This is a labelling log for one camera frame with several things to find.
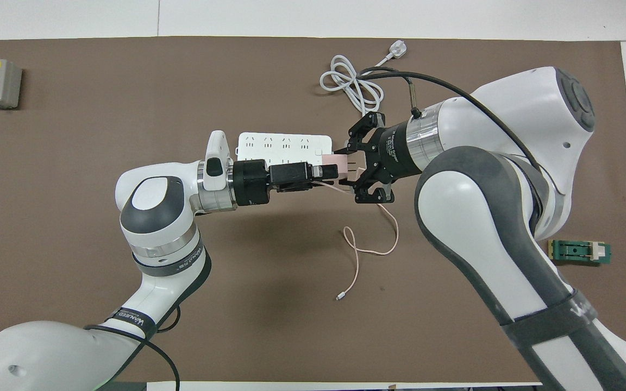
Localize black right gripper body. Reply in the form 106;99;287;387
365;124;420;180

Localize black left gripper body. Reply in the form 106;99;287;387
233;159;314;207

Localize pink charger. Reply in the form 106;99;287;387
321;153;349;180

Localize pink USB cable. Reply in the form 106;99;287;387
313;182;400;301

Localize white power strip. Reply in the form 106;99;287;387
236;132;333;167

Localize brown table mat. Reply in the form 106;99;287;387
0;36;626;383

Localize white power cord with plug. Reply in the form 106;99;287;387
320;41;408;117

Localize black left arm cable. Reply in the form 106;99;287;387
84;304;181;391

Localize green knife switch block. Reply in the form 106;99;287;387
548;239;612;267

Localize grey on-off switch box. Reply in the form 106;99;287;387
0;59;23;110

